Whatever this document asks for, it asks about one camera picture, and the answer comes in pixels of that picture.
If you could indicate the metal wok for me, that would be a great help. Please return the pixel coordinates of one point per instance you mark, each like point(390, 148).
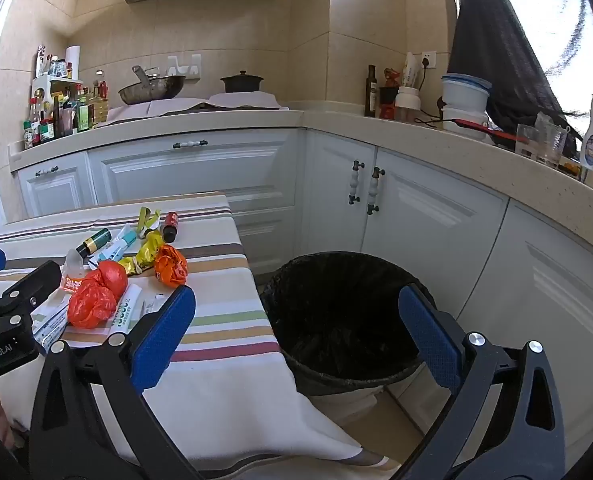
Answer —
point(151, 89)

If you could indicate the white cardboard box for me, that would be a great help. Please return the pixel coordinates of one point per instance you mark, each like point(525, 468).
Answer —
point(51, 325)

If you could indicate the clear measuring cup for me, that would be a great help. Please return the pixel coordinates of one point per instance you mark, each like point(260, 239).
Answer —
point(551, 142)

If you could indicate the green gold small bottle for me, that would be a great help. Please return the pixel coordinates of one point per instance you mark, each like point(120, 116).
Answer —
point(94, 243)

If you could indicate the white round container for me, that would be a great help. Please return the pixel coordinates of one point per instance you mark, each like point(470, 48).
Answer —
point(464, 121)

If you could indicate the small white cabinet door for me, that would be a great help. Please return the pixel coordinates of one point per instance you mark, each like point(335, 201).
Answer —
point(56, 195)

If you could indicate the yellow snack bag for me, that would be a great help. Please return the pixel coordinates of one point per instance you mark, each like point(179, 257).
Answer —
point(144, 257)

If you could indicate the clear bottle with orange label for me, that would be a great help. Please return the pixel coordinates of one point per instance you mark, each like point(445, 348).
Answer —
point(72, 277)

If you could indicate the small white box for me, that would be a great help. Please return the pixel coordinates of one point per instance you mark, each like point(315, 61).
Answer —
point(154, 304)

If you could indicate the torn green yellow wrapper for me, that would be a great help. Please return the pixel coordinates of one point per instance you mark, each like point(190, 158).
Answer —
point(146, 219)

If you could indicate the white tube with green print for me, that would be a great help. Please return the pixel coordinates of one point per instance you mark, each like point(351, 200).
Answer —
point(125, 310)

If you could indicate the red figurine in black cup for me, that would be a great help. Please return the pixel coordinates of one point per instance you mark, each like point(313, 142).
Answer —
point(389, 95)

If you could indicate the white wall hook rack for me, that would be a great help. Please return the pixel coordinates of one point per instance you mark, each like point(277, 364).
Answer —
point(182, 67)

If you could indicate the clear drinking glass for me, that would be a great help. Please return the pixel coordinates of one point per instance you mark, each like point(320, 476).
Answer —
point(526, 141)

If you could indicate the paper towel roll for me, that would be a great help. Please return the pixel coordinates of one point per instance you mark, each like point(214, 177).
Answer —
point(73, 60)

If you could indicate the person's left hand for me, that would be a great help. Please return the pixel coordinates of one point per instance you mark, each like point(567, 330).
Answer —
point(0, 415)

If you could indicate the white teal tube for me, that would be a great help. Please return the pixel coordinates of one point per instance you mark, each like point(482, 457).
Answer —
point(125, 240)

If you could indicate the white jar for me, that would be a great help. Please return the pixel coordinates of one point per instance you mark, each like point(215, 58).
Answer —
point(407, 102)

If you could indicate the white container with blue lid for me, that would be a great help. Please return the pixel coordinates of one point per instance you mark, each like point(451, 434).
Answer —
point(464, 92)

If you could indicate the red plastic bag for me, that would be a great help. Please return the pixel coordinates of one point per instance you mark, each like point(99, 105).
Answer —
point(112, 277)
point(91, 305)

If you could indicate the pale stove cloth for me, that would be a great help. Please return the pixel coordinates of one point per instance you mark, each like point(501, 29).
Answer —
point(246, 100)

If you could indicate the orange wrapper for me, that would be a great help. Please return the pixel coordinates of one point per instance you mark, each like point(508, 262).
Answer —
point(171, 266)

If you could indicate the striped tablecloth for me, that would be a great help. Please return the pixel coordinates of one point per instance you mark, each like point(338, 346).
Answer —
point(216, 310)

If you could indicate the white packet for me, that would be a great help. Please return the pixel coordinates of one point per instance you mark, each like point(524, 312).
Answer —
point(410, 70)

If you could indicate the black cloth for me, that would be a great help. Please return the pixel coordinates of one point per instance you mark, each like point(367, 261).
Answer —
point(496, 35)

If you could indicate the dark oil bottle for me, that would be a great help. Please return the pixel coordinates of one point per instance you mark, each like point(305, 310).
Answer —
point(371, 95)

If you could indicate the wide white drawer front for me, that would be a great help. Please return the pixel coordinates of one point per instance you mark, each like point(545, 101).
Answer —
point(186, 170)

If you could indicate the narrow white cabinet door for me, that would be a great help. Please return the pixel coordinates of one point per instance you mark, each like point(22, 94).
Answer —
point(331, 195)

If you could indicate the black lidded pot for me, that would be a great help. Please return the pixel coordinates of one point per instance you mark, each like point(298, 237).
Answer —
point(242, 83)

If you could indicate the black lined trash can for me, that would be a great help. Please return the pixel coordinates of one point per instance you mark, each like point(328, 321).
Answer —
point(346, 310)

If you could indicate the white wall socket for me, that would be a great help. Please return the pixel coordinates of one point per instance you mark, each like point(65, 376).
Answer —
point(428, 59)

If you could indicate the group of condiment bottles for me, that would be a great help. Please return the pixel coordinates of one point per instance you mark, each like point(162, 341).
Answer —
point(61, 110)

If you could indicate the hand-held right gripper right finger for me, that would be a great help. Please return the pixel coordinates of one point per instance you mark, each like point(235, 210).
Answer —
point(429, 332)

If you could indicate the red small bottle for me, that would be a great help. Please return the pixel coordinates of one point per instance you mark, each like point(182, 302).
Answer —
point(170, 225)

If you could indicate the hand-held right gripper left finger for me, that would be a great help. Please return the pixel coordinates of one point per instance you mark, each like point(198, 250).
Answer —
point(162, 332)

